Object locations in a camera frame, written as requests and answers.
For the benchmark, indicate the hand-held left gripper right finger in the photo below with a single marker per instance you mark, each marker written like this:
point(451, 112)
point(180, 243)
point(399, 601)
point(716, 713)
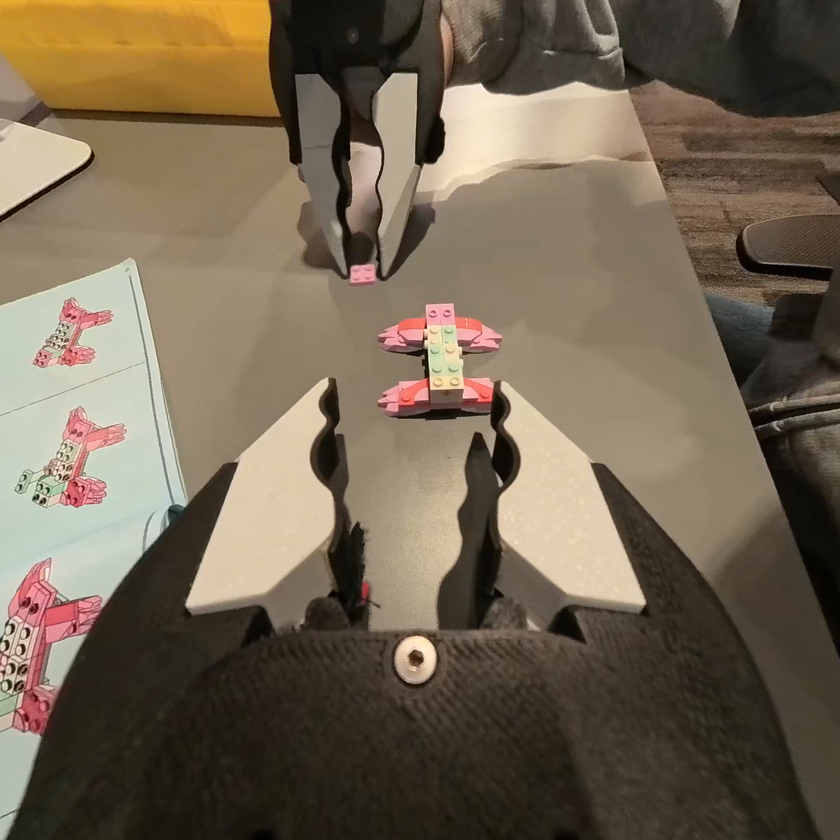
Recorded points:
point(564, 531)

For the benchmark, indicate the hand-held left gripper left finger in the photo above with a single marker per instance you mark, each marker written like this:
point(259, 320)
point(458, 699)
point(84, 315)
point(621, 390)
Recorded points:
point(269, 525)

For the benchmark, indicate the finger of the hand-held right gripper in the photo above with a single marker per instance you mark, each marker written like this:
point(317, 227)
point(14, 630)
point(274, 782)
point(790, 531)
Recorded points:
point(318, 131)
point(400, 131)

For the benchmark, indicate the small pink square brick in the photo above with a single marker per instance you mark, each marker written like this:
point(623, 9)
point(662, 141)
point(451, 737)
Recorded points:
point(364, 275)

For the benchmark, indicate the pink toy brick model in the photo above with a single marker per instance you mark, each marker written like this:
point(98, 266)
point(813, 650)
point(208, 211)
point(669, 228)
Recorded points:
point(403, 334)

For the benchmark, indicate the pastel toy brick assembly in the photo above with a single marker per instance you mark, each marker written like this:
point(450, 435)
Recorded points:
point(443, 354)

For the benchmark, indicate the light blue instruction booklet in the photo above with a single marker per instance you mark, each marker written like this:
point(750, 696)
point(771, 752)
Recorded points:
point(98, 394)

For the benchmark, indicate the person's right forearm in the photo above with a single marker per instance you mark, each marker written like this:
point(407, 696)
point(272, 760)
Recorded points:
point(558, 39)

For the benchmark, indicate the grey desk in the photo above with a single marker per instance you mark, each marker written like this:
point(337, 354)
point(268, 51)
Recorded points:
point(558, 262)

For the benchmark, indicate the person's blue jeans leg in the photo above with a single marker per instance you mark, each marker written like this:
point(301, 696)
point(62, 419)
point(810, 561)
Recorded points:
point(741, 328)

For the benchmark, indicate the wooden book stand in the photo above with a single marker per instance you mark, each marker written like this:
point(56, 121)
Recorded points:
point(39, 164)

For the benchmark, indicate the black mesh chair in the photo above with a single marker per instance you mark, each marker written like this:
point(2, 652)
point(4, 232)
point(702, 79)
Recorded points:
point(787, 246)

